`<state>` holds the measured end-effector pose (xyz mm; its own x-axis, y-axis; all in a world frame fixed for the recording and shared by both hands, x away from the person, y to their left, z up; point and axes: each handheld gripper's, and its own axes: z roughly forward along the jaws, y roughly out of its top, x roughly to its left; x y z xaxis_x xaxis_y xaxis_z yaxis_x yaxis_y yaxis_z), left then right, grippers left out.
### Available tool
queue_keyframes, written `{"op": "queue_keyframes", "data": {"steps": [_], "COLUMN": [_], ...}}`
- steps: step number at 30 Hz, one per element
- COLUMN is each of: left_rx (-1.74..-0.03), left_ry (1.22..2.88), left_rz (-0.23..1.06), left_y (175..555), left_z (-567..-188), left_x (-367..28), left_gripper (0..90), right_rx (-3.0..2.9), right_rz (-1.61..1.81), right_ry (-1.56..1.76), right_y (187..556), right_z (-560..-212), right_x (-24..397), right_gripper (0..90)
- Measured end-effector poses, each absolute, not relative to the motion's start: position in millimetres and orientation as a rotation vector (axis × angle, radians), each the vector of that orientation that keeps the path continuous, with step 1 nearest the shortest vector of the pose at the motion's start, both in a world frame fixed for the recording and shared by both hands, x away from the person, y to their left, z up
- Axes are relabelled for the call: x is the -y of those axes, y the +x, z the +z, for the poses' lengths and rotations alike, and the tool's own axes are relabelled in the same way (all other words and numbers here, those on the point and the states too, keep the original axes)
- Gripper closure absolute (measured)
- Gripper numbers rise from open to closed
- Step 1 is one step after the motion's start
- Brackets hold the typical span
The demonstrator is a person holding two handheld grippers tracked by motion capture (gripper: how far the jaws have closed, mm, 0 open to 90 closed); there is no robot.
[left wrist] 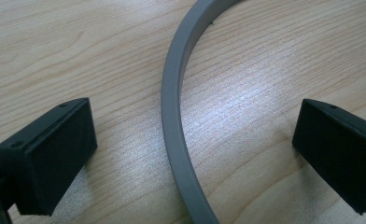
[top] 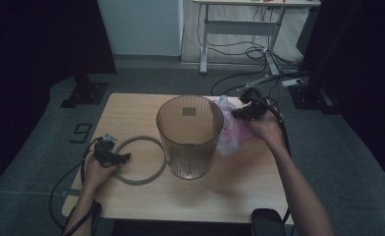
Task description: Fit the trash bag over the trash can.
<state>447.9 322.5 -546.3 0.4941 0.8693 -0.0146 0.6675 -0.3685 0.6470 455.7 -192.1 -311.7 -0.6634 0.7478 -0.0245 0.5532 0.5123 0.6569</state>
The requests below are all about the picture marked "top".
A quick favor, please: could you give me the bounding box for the white cabinet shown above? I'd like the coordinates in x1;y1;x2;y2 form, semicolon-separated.
96;0;185;58

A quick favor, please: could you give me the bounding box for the person's left hand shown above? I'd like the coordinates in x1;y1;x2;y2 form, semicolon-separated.
82;155;118;193

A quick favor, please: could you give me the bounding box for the black floor cable loop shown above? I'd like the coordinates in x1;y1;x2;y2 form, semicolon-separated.
48;162;83;230

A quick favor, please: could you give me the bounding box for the right hand-held gripper cable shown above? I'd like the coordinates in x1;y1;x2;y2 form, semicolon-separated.
255;97;294;227

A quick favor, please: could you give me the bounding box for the pink and white plastic bag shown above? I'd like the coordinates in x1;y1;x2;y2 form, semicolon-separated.
213;94;255;157

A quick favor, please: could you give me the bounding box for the bundle of black floor cables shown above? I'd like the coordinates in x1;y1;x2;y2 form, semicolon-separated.
196;4;311;99

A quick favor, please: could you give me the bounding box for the person's right hand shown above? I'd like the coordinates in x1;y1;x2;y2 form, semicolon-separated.
247;111;285;148

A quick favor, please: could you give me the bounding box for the black armrest pad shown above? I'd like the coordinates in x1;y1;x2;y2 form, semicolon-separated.
250;207;287;236

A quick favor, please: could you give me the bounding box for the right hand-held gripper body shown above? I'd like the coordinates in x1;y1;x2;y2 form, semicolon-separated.
237;76;271;121

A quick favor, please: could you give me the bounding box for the white desk frame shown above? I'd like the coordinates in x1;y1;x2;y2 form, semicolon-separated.
192;0;322;77

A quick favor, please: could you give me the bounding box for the white power strip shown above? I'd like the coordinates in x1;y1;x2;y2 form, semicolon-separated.
281;77;304;89

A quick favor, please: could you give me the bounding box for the dark curtain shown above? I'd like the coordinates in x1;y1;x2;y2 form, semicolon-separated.
302;0;385;195
0;0;117;196

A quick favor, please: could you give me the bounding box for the black stand base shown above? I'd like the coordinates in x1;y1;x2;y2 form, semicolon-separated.
60;73;110;109
288;83;341;115

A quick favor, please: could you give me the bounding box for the grey bin rim ring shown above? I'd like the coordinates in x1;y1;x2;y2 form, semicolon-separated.
110;135;168;186

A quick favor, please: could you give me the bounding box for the person's dark clothing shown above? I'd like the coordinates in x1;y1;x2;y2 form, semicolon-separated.
111;219;253;236

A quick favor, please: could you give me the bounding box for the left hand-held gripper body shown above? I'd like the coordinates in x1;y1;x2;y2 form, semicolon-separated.
93;133;123;168

